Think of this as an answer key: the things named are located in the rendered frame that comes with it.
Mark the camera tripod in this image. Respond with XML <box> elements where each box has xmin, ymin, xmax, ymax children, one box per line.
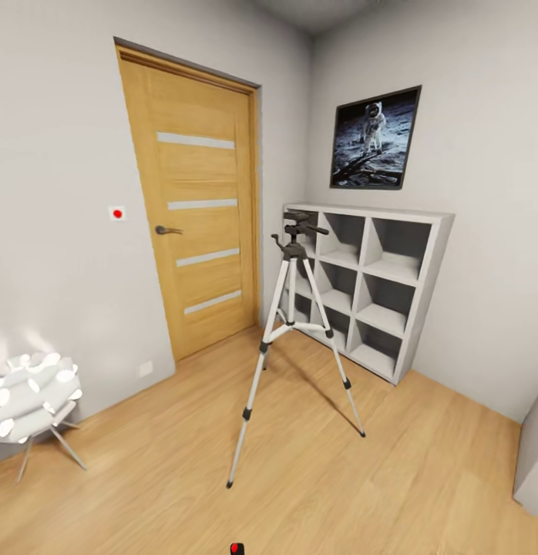
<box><xmin>226</xmin><ymin>211</ymin><xmax>366</xmax><ymax>489</ymax></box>

